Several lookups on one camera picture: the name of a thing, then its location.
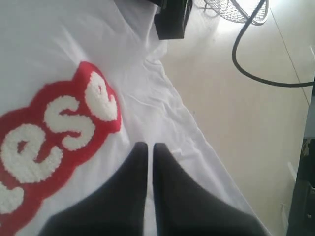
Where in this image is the dark equipment below table edge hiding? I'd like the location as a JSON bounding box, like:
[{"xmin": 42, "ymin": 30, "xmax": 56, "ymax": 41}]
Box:
[{"xmin": 286, "ymin": 71, "xmax": 315, "ymax": 236}]

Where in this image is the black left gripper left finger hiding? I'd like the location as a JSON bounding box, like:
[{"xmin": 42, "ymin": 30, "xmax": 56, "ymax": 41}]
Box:
[{"xmin": 39, "ymin": 142, "xmax": 148, "ymax": 236}]

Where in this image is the black right camera cable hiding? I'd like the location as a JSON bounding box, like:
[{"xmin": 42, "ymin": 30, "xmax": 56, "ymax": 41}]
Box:
[{"xmin": 232, "ymin": 0, "xmax": 315, "ymax": 88}]

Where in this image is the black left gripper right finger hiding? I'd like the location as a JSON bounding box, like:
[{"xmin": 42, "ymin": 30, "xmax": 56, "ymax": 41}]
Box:
[{"xmin": 153, "ymin": 143, "xmax": 266, "ymax": 236}]

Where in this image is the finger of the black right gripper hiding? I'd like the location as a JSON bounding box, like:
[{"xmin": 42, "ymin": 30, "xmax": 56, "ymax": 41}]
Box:
[{"xmin": 154, "ymin": 0, "xmax": 192, "ymax": 40}]

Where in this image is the white t-shirt red print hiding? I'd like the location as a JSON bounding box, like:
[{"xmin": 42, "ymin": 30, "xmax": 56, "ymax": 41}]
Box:
[{"xmin": 0, "ymin": 0, "xmax": 255, "ymax": 236}]

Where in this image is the metal wire mesh basket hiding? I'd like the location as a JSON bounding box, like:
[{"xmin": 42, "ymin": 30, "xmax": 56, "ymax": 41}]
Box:
[{"xmin": 201, "ymin": 0, "xmax": 269, "ymax": 26}]

